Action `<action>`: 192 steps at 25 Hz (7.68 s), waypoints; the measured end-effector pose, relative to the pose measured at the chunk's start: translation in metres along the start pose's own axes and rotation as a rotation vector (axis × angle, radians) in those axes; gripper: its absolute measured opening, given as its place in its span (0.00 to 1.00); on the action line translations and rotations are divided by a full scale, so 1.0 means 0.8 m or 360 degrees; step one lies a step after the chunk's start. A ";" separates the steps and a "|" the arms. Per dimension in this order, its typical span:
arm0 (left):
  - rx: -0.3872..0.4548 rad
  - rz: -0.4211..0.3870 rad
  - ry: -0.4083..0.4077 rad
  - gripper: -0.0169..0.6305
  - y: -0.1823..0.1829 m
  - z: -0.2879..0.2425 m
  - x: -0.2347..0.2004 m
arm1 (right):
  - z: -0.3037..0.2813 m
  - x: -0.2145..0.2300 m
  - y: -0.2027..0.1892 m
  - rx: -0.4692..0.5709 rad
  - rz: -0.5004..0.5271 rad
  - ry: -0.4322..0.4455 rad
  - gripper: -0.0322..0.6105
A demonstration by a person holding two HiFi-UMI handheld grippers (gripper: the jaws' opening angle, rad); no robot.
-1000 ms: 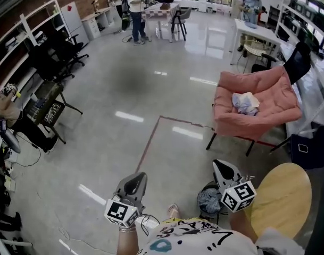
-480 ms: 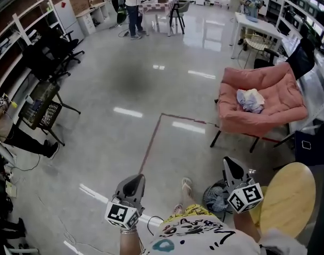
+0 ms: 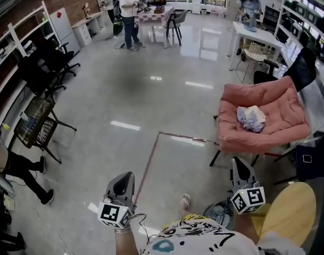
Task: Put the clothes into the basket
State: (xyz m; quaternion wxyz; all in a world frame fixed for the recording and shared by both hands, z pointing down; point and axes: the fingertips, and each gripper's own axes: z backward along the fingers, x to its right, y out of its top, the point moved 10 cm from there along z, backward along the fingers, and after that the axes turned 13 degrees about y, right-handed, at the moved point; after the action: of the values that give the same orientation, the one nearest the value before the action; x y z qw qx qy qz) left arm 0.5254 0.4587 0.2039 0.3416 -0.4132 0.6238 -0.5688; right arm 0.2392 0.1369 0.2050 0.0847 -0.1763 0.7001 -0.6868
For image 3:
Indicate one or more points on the round wooden stool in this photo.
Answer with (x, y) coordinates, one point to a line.
(289, 214)

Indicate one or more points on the white desk with drawers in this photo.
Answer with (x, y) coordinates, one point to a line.
(87, 26)

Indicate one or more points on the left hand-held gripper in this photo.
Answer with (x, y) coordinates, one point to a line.
(114, 213)

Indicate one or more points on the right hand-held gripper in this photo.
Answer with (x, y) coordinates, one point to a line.
(249, 198)

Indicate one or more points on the person's foot in sandal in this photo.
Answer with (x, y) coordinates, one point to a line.
(186, 201)

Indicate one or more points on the pink cushioned folding chair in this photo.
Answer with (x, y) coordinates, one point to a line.
(270, 131)

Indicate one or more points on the grey dining chair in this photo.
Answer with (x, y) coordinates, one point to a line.
(176, 23)

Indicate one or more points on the white table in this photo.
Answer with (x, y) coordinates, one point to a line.
(253, 37)

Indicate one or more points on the black green bag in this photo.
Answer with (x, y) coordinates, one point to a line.
(117, 27)

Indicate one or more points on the white cabinet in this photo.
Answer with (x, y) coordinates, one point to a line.
(64, 29)

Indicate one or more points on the white clothes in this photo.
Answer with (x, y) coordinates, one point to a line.
(254, 113)

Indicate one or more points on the black mesh office chair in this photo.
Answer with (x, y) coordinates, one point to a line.
(301, 68)

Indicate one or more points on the blue cloth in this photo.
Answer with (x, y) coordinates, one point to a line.
(250, 26)

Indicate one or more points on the white storage rack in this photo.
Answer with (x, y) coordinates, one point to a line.
(286, 12)

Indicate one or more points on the white wall shelf unit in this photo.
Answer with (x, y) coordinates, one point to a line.
(12, 44)

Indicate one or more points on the white tower fan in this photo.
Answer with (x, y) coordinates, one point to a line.
(195, 1)

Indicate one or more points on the round white mesh basket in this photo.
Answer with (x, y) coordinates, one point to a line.
(220, 214)

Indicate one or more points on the white printed t-shirt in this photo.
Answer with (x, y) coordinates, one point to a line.
(199, 238)

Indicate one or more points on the row of dark storage bins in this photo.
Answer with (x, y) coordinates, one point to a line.
(308, 33)

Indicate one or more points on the black mesh folding chair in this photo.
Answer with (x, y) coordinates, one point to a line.
(35, 123)

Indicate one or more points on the person's left forearm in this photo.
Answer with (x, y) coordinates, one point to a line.
(124, 242)

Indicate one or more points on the black box with white square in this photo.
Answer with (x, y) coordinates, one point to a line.
(312, 163)

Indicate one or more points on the pink checkered table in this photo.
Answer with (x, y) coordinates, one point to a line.
(153, 17)

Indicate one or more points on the person's right forearm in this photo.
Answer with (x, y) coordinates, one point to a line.
(242, 226)

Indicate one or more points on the lavender clothes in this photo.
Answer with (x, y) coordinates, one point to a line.
(248, 123)

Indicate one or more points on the black equipment pile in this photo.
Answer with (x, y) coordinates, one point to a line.
(0, 222)

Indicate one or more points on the desk lamp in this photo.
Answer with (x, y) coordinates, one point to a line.
(86, 9)

